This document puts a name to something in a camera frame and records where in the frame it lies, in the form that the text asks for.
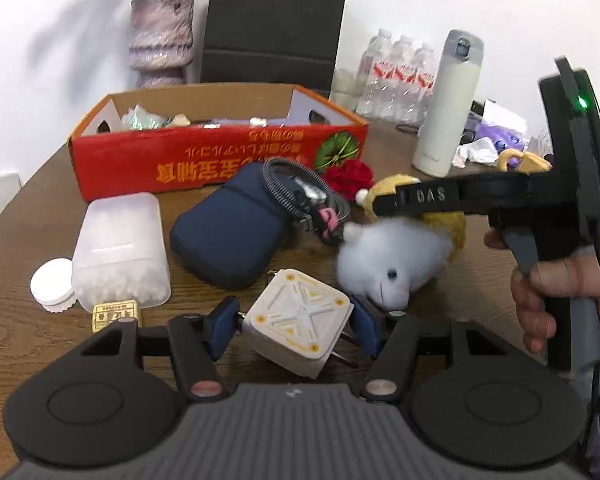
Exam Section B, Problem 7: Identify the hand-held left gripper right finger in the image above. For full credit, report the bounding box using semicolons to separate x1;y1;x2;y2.
350;296;506;403

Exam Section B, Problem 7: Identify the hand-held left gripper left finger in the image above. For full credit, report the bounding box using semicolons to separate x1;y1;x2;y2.
80;296;241;403

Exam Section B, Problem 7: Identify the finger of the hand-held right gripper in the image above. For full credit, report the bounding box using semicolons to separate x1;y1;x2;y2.
374;171;532;222

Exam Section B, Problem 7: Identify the yellow knitted toy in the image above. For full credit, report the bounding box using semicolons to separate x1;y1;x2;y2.
355;174;468;257

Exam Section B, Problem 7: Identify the white square plug charger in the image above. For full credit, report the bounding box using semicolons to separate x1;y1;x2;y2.
242;269;356;378

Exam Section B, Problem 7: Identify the red knitted flower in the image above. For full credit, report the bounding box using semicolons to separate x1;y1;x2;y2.
325;160;376;202

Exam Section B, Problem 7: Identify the red cardboard box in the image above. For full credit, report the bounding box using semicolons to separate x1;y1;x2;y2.
69;82;370;203

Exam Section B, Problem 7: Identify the person's right hand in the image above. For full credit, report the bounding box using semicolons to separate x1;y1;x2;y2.
484;229;600;356

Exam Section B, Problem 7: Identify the yellow mug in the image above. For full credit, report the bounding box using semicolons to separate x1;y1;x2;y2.
497;149;553;175

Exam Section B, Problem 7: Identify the crumpled white tissue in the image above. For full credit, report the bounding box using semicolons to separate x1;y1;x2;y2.
454;137;499;167

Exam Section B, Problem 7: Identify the white plush toy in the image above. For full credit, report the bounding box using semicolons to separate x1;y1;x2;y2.
336;217;453;311

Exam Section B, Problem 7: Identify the purple toy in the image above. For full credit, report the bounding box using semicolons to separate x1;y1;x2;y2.
472;112;527;153

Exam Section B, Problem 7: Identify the white paper sheet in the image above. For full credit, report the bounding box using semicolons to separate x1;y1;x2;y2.
481;99;529;133

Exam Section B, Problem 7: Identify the white thermos flask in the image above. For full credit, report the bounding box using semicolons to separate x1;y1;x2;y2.
412;30;485;178

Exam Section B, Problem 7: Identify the navy zip pouch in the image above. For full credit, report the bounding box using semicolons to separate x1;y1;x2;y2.
170;162;306;291

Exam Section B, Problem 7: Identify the small gold bar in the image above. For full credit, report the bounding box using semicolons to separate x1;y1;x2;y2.
91;299;140;333

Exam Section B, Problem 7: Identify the clear water bottle red label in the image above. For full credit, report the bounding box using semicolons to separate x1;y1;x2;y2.
357;29;393;117
387;35;417;121
412;42;439;124

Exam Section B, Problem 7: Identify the translucent cotton swab container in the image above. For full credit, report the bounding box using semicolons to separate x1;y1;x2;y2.
71;192;172;311

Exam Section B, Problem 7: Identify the cloudy clear plastic jar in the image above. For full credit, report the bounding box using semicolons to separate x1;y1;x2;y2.
330;67;361;112

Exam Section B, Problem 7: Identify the white round ridged lid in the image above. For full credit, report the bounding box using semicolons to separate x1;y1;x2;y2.
30;258;76;313

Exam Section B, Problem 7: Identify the pale green crumpled packet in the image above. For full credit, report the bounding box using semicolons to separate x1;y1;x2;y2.
121;105;169;131

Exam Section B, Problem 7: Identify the black paper bag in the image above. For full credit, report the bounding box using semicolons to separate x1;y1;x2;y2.
200;0;351;99

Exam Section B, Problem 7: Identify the grey vase with flowers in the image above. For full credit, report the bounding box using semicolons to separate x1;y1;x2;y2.
128;0;196;90

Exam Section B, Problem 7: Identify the pink cable strap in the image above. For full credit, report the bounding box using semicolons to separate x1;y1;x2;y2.
317;207;343;247

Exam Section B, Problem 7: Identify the grey braided cable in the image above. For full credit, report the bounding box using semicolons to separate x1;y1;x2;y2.
262;156;353;241

